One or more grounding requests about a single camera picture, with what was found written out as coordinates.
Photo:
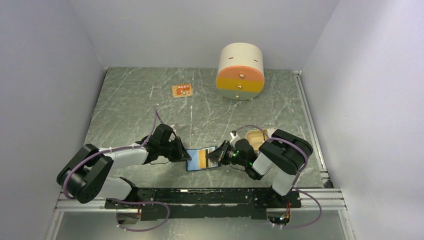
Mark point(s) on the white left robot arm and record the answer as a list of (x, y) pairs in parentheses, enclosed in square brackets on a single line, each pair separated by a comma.
[(87, 175)]

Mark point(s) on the blue card holder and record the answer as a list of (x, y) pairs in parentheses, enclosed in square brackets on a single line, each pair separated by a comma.
[(192, 165)]

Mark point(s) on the round pastel drawer cabinet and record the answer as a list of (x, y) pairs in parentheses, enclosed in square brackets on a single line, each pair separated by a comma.
[(240, 73)]

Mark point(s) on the beige card tray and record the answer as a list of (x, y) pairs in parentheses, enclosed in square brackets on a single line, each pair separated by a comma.
[(256, 137)]

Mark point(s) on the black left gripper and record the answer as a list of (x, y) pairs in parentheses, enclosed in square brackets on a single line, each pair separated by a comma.
[(181, 154)]

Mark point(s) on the beige credit card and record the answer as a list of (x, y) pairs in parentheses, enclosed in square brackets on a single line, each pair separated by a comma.
[(210, 163)]

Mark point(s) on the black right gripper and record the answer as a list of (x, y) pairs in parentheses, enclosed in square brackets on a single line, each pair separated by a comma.
[(219, 154)]

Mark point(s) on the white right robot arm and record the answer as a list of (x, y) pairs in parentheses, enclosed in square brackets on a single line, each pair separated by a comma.
[(288, 153)]

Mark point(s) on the orange credit card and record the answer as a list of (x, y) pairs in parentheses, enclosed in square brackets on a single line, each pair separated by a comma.
[(201, 157)]

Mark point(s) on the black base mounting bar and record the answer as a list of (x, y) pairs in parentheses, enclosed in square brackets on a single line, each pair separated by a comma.
[(195, 203)]

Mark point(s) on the orange patterned card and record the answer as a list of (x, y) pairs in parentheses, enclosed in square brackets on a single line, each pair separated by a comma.
[(182, 90)]

